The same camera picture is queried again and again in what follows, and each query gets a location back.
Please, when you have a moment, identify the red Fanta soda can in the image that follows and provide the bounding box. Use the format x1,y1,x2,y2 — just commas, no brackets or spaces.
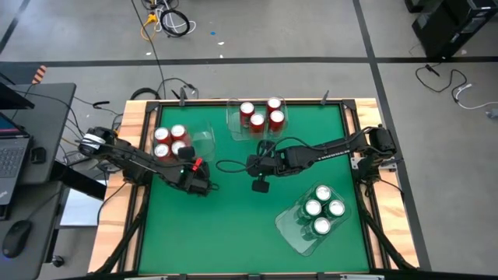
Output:
153,142,173,163
170,124,191,145
153,127,173,145
170,139,187,156

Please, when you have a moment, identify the clear plastic bin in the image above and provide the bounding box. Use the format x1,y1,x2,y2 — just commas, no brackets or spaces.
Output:
226,96,289,142
153,121,217,163
274,180,352,258

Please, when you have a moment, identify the red Coca-Cola soda can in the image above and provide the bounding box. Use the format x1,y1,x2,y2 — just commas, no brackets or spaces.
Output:
268,110,286,134
265,96,283,114
239,101,257,128
249,112,267,135

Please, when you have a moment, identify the green Sprite soda can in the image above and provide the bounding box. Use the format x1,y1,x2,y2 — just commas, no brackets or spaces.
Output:
313,184,333,203
306,216,332,240
300,198,323,222
325,199,346,219

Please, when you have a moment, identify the green table mat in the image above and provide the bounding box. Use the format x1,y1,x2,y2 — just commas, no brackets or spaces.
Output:
138,103,370,275

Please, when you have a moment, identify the black desk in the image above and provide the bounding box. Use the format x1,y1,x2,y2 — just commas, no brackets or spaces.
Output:
0,82,78,280

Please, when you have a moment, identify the small black device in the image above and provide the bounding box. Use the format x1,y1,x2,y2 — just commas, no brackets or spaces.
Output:
30,146,47,165

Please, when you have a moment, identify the black laptop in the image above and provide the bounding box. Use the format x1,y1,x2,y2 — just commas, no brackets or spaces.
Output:
0,111,33,221

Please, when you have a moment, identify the black computer mouse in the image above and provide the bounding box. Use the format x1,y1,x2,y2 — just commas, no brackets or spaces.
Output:
2,219,33,259

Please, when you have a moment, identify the orange black striped block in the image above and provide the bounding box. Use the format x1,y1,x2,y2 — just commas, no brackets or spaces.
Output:
31,65,49,86

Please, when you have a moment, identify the black monitor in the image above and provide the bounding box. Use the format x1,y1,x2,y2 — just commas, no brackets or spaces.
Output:
0,72,36,111

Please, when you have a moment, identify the dark blue mat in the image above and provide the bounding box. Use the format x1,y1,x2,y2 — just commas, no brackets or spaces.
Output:
0,64,42,86

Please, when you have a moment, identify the black equipment case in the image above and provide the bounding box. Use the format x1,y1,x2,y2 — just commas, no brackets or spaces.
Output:
404,0,498,60

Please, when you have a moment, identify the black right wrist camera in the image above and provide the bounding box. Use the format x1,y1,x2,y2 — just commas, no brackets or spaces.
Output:
251,177,271,194

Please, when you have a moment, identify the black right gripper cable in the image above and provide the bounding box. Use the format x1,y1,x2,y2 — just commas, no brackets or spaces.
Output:
215,135,324,175

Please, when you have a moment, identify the black metal frame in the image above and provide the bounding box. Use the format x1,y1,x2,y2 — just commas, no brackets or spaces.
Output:
88,99,420,280

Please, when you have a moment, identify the thick black cable loop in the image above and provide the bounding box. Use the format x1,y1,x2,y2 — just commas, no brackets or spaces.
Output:
129,87,163,101

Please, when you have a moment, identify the long black cable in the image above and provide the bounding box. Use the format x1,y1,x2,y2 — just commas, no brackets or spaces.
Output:
130,0,167,100

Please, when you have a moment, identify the white cable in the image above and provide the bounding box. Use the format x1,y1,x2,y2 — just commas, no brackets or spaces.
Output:
452,82,498,111
153,0,198,35

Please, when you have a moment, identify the yellow cable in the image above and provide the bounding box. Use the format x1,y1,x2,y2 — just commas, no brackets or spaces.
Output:
139,11,159,42

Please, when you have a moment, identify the coiled black cable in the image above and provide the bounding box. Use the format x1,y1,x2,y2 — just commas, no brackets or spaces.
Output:
159,8,191,39

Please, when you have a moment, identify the black cable with plug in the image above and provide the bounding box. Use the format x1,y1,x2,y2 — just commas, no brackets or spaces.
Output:
414,63,468,94

